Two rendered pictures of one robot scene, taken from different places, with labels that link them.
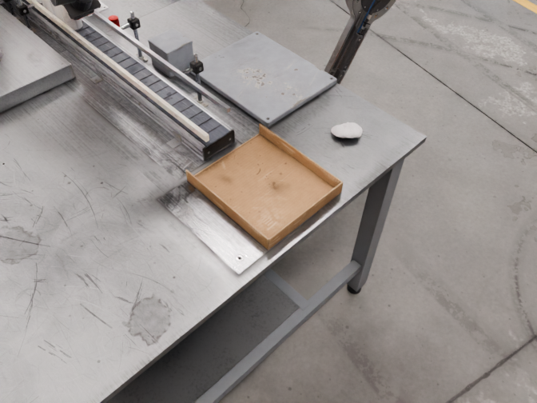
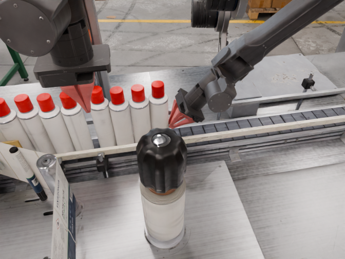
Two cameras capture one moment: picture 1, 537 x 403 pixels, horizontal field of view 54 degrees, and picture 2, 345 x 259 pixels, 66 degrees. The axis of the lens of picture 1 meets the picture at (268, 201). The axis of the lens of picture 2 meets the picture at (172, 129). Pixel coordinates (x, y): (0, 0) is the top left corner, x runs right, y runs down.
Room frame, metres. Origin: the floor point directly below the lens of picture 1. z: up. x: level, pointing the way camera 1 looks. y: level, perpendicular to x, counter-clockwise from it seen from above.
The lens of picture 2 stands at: (1.16, 1.08, 1.47)
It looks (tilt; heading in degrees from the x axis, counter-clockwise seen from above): 44 degrees down; 305
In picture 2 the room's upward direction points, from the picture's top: straight up
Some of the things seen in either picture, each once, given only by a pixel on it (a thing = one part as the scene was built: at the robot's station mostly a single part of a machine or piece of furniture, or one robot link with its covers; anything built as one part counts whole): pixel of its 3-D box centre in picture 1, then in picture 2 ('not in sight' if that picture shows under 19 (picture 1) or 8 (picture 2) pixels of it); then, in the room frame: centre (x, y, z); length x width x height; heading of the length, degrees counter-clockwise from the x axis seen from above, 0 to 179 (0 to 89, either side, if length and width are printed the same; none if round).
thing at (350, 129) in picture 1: (347, 130); not in sight; (1.09, -0.21, 0.85); 0.08 x 0.07 x 0.04; 53
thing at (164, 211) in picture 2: not in sight; (163, 193); (1.33, 0.87, 1.03); 0.09 x 0.09 x 0.30
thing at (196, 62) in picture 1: (192, 82); (307, 97); (1.20, 0.23, 0.91); 0.07 x 0.03 x 0.16; 136
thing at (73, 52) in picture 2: not in sight; (70, 44); (1.47, 0.88, 1.30); 0.10 x 0.07 x 0.07; 46
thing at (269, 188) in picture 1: (264, 181); not in sight; (0.89, 0.01, 0.85); 0.30 x 0.26 x 0.04; 46
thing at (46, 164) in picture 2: not in sight; (60, 187); (1.55, 0.96, 0.97); 0.05 x 0.05 x 0.19
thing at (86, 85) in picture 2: not in sight; (74, 88); (1.48, 0.89, 1.23); 0.07 x 0.07 x 0.09; 46
